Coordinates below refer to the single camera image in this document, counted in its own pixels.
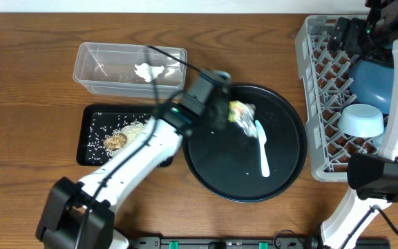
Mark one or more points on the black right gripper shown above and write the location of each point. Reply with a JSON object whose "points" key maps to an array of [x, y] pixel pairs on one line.
{"points": [[339, 33]]}

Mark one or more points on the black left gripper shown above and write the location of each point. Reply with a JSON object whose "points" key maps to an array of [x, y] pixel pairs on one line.
{"points": [[220, 113]]}

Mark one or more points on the yellow foil snack wrapper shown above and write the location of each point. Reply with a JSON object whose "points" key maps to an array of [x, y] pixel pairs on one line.
{"points": [[242, 115]]}

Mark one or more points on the dark blue plate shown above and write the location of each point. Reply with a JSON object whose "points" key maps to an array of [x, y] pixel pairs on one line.
{"points": [[372, 84]]}

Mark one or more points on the light blue spoon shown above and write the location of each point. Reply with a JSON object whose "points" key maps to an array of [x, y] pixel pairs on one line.
{"points": [[262, 139]]}

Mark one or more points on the white napkin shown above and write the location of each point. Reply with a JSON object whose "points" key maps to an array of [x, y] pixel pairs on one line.
{"points": [[147, 72]]}

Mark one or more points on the pile of white rice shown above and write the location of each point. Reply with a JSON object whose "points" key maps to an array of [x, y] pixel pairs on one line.
{"points": [[130, 133]]}

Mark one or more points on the light blue bowl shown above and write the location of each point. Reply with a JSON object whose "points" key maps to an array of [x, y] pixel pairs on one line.
{"points": [[361, 120]]}

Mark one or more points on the brown dried food piece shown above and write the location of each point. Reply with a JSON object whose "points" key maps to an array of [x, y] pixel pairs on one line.
{"points": [[116, 141]]}

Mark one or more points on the light blue cup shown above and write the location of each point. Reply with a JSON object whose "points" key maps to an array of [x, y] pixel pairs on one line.
{"points": [[377, 141]]}

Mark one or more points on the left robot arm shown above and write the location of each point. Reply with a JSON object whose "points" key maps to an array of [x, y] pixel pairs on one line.
{"points": [[82, 214]]}

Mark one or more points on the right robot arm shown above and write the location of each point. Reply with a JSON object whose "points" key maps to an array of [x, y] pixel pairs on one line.
{"points": [[372, 179]]}

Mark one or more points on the grey dishwasher rack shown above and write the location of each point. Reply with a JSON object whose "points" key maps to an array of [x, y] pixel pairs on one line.
{"points": [[327, 92]]}

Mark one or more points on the round black tray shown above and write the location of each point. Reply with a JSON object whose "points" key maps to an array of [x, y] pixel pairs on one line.
{"points": [[227, 162]]}

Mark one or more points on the clear plastic container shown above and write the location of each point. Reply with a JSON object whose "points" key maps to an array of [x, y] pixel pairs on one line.
{"points": [[108, 69]]}

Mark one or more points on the black rectangular tray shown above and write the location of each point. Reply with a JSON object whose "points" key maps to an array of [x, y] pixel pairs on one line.
{"points": [[103, 108]]}

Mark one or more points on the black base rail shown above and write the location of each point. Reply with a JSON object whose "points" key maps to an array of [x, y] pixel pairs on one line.
{"points": [[284, 239]]}

